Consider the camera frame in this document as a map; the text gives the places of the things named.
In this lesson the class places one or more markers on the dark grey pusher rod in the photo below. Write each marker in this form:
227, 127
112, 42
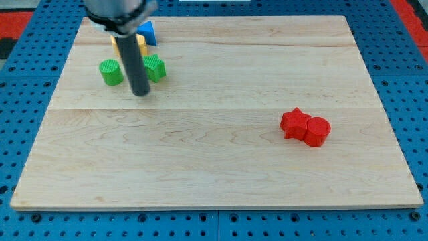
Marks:
133, 63

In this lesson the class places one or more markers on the green star block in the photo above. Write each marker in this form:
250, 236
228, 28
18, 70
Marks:
155, 67

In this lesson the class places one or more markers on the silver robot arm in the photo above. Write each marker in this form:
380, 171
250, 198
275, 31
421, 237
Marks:
121, 19

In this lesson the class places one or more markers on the red star block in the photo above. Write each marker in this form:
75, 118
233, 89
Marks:
294, 124

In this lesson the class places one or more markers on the yellow block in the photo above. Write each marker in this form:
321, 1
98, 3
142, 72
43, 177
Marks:
141, 43

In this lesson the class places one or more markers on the blue triangle block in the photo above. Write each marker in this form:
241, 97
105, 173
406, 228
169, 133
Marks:
147, 31

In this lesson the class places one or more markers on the green cylinder block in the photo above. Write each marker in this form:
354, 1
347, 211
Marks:
111, 72

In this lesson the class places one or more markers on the wooden board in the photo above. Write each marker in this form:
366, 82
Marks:
208, 136

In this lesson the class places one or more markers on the red cylinder block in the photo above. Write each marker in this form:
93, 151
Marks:
317, 131

